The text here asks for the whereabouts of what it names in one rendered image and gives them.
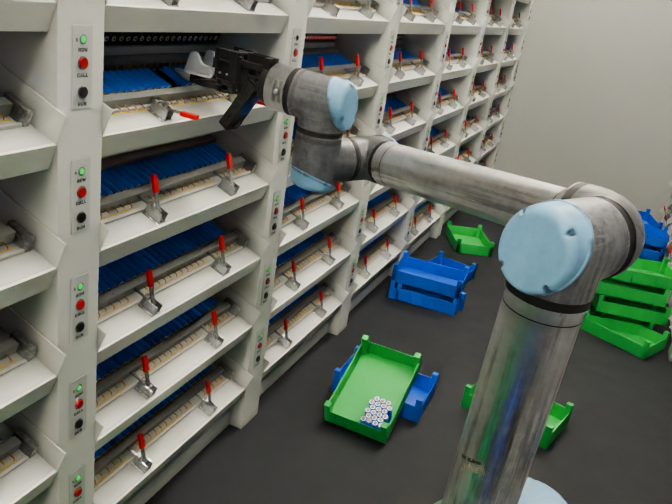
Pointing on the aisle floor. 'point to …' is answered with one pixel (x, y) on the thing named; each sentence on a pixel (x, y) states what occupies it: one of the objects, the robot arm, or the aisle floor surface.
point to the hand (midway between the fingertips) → (185, 73)
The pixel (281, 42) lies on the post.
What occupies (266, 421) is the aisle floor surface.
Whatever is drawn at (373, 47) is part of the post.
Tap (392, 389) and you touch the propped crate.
